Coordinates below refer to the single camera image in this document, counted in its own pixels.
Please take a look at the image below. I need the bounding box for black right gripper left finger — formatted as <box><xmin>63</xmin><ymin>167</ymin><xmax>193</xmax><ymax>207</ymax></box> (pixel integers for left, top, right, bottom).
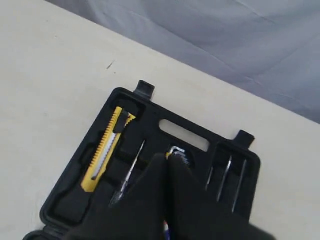
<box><xmin>64</xmin><ymin>153</ymin><xmax>167</xmax><ymax>240</ymax></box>

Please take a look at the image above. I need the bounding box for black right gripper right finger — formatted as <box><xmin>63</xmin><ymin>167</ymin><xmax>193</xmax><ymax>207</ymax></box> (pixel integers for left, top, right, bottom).
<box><xmin>167</xmin><ymin>156</ymin><xmax>274</xmax><ymax>240</ymax></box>

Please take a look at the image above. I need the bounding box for black plastic tool case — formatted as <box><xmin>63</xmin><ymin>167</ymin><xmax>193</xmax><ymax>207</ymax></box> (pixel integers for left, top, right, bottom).
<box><xmin>25</xmin><ymin>80</ymin><xmax>261</xmax><ymax>240</ymax></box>

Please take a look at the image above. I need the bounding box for yellow black utility knife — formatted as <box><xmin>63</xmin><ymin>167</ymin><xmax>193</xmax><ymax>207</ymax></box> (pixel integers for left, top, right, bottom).
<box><xmin>80</xmin><ymin>106</ymin><xmax>136</xmax><ymax>193</ymax></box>

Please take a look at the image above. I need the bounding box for short yellow black screwdriver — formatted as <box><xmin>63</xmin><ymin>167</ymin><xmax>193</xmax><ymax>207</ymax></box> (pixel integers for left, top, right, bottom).
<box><xmin>204</xmin><ymin>166</ymin><xmax>214</xmax><ymax>190</ymax></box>

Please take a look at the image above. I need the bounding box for right yellow black screwdriver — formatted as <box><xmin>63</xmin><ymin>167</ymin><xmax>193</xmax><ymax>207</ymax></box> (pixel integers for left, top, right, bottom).
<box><xmin>231</xmin><ymin>159</ymin><xmax>247</xmax><ymax>213</ymax></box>

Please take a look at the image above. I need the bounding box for clear test pen screwdriver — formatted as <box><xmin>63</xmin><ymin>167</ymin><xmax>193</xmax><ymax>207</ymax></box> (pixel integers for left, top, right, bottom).
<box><xmin>108</xmin><ymin>140</ymin><xmax>145</xmax><ymax>207</ymax></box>

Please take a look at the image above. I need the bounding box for middle yellow black screwdriver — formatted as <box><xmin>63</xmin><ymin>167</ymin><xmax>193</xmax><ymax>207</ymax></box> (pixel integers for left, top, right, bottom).
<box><xmin>216</xmin><ymin>155</ymin><xmax>233</xmax><ymax>202</ymax></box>

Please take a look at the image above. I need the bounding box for yellow hex key set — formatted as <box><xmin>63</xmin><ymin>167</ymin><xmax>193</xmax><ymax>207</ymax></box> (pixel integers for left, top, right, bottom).
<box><xmin>165</xmin><ymin>145</ymin><xmax>195</xmax><ymax>169</ymax></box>

